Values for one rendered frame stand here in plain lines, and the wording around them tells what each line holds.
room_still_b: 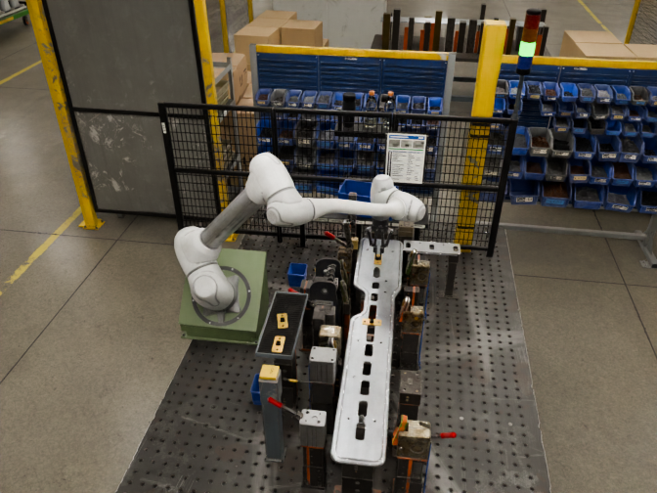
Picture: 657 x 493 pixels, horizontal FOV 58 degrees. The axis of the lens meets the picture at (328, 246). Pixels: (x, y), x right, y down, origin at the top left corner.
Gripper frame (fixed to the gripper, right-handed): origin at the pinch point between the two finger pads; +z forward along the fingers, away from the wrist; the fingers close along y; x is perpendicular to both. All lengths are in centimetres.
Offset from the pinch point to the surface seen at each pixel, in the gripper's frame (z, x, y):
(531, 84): -27, 183, 96
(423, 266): 0.7, -8.1, 22.0
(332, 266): -13.4, -33.1, -18.6
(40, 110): 105, 414, -437
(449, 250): 4.7, 12.9, 35.3
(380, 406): 5, -92, 6
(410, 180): -12, 54, 14
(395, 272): 4.8, -9.0, 8.9
